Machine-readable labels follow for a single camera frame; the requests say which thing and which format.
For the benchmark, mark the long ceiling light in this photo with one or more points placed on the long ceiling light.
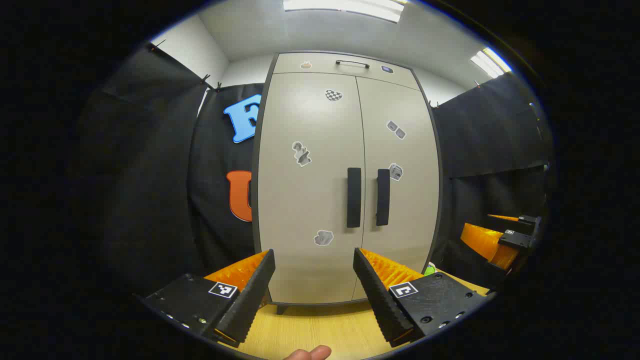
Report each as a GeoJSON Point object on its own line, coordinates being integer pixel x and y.
{"type": "Point", "coordinates": [345, 7]}
{"type": "Point", "coordinates": [490, 62]}

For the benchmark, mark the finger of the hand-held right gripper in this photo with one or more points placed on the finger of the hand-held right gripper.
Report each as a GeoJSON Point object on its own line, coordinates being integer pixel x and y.
{"type": "Point", "coordinates": [517, 241]}
{"type": "Point", "coordinates": [529, 221]}

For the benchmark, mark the grey double-door shoe cabinet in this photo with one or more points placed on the grey double-door shoe cabinet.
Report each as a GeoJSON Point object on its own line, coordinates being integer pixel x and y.
{"type": "Point", "coordinates": [260, 65]}

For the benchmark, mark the grey cabinet drawer front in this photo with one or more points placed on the grey cabinet drawer front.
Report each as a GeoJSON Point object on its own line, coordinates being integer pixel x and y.
{"type": "Point", "coordinates": [320, 64]}

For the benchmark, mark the small pink green toy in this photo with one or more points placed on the small pink green toy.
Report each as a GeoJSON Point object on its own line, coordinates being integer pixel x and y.
{"type": "Point", "coordinates": [429, 270]}

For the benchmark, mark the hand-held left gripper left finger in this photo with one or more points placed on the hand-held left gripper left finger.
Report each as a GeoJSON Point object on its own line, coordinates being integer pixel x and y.
{"type": "Point", "coordinates": [252, 295]}

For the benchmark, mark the grey shoe cabinet door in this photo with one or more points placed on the grey shoe cabinet door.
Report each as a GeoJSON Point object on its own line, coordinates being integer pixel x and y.
{"type": "Point", "coordinates": [410, 210]}
{"type": "Point", "coordinates": [305, 200]}

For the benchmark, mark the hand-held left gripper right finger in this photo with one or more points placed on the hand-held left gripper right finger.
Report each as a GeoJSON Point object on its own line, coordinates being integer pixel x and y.
{"type": "Point", "coordinates": [377, 300]}

